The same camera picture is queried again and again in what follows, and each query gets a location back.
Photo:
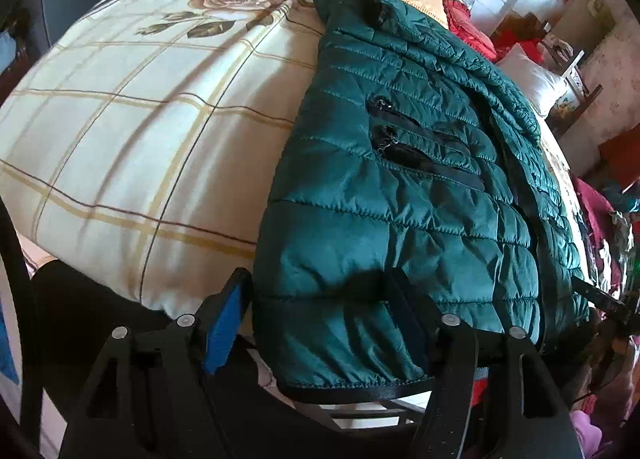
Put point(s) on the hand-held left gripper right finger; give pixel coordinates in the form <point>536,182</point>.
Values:
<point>407,319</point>

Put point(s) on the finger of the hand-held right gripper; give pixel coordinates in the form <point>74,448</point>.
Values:
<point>600,298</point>

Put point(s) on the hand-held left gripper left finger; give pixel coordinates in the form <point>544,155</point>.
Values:
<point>225,329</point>

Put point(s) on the green quilted jacket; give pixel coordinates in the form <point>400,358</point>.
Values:
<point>375,189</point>

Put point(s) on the pile of colourful clothes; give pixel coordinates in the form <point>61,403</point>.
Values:
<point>620,249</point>

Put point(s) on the dark red blanket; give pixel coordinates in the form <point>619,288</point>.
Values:
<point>595,209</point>

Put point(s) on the white pillow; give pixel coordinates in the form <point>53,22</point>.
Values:
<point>530,81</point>

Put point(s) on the wooden chair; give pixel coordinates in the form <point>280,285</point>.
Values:
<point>575,69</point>

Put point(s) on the floral checked bedsheet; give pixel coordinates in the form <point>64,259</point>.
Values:
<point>125,114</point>

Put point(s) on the bright red cloth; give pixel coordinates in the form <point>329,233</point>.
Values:
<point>515,39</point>

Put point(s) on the red garment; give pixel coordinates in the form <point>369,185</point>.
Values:
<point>467,29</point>

